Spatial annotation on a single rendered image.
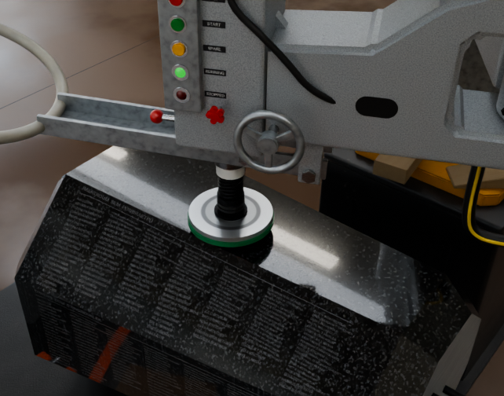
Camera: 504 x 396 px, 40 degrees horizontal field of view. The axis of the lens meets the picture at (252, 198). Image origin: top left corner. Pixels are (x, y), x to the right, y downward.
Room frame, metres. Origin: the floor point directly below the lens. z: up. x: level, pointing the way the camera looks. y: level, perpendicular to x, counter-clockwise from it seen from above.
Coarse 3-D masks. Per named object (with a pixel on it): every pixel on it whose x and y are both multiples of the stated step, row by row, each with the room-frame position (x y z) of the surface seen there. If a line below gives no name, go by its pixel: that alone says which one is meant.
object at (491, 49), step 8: (480, 40) 1.50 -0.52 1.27; (488, 40) 1.44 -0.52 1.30; (496, 40) 1.38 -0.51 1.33; (480, 48) 1.49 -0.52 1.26; (488, 48) 1.42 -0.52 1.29; (496, 48) 1.37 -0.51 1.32; (488, 56) 1.41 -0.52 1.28; (496, 56) 1.35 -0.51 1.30; (488, 64) 1.39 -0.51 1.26; (496, 64) 1.34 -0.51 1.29; (488, 72) 1.39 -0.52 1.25; (496, 72) 1.34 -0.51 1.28; (496, 80) 1.33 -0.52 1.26
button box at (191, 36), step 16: (160, 0) 1.27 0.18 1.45; (192, 0) 1.26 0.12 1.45; (160, 16) 1.27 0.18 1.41; (192, 16) 1.26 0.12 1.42; (160, 32) 1.27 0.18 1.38; (192, 32) 1.26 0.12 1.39; (192, 48) 1.26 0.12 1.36; (192, 64) 1.26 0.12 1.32; (176, 80) 1.27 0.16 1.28; (192, 80) 1.26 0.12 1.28; (192, 96) 1.26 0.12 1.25
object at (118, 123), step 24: (72, 96) 1.51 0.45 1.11; (48, 120) 1.40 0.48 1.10; (72, 120) 1.40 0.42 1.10; (96, 120) 1.47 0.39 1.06; (120, 120) 1.48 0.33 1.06; (144, 120) 1.47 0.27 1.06; (120, 144) 1.37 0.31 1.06; (144, 144) 1.35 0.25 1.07; (168, 144) 1.34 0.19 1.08; (288, 144) 1.40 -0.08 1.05
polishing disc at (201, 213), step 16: (208, 192) 1.45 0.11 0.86; (256, 192) 1.45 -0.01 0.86; (192, 208) 1.38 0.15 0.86; (208, 208) 1.38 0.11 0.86; (256, 208) 1.39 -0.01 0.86; (192, 224) 1.32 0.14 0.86; (208, 224) 1.32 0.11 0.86; (224, 224) 1.32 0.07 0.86; (240, 224) 1.32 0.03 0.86; (256, 224) 1.32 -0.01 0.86; (224, 240) 1.27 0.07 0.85; (240, 240) 1.27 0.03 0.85
